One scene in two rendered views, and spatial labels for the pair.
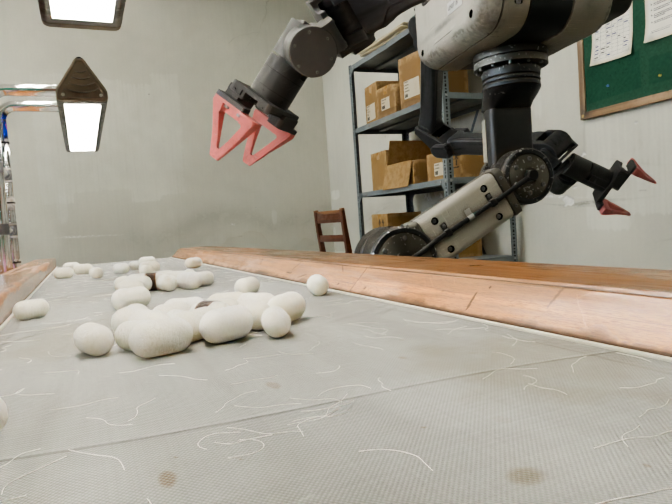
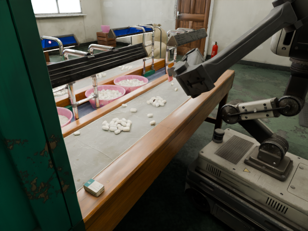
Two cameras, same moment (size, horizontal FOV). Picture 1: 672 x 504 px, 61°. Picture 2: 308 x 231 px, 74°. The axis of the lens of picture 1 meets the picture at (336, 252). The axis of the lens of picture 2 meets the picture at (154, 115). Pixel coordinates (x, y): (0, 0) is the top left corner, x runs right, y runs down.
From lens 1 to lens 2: 90 cm
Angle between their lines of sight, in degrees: 59
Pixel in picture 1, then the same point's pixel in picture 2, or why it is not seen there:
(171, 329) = (104, 128)
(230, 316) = (112, 129)
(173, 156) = not seen: outside the picture
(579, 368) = (105, 158)
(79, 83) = (171, 42)
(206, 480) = (74, 147)
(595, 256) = not seen: outside the picture
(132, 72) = not seen: outside the picture
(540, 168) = (294, 106)
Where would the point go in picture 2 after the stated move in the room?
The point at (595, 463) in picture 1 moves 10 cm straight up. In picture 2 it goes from (79, 162) to (75, 141)
